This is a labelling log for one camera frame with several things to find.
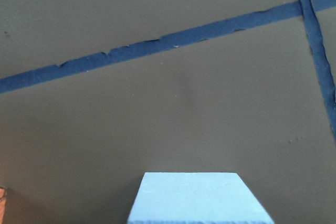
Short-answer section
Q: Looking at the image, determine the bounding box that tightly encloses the blue block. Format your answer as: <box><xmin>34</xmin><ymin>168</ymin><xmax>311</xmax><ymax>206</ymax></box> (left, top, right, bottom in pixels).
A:
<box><xmin>127</xmin><ymin>172</ymin><xmax>274</xmax><ymax>223</ymax></box>

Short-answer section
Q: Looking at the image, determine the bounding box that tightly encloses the near orange foam block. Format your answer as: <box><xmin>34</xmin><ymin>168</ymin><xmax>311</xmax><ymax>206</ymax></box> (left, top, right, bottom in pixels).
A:
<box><xmin>0</xmin><ymin>186</ymin><xmax>7</xmax><ymax>224</ymax></box>

